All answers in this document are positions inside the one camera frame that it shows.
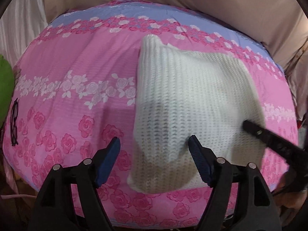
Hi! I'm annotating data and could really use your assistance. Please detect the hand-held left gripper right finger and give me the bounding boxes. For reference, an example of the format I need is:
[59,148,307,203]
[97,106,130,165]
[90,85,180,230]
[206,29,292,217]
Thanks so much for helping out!
[188,135,282,231]

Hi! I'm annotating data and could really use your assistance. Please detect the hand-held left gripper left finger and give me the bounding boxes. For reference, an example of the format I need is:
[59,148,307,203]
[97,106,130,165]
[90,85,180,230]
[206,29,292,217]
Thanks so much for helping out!
[31,137,121,231]

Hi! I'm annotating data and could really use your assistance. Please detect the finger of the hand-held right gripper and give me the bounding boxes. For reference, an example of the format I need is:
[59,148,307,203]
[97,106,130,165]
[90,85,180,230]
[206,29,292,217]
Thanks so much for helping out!
[243,120,293,159]

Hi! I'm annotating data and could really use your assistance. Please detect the white red black knit sweater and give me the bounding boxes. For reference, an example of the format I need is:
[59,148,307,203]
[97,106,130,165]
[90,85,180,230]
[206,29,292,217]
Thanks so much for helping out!
[127,34,266,194]

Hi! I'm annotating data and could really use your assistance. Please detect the person's right hand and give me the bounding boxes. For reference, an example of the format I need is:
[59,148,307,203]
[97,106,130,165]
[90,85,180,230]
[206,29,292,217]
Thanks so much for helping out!
[274,172,305,211]

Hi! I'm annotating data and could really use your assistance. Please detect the pink floral bed sheet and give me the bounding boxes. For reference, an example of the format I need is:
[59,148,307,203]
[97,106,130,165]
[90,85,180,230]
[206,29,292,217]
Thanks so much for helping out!
[2,0,300,230]

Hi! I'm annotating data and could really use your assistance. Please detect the dark-framed eyeglasses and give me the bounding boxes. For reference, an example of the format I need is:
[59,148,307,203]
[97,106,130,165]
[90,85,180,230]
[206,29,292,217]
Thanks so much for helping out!
[10,98,20,146]

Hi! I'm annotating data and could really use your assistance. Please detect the green pillow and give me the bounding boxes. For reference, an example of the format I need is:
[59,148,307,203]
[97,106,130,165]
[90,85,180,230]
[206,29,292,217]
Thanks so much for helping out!
[0,54,15,126]

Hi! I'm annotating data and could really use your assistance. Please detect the beige hanging cloth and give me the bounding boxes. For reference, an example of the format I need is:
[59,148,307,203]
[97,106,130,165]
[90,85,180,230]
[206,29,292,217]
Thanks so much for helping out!
[42,0,308,121]

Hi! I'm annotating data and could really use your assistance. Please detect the white curtain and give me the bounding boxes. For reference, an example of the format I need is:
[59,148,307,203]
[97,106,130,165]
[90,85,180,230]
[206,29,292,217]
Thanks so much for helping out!
[0,0,50,68]

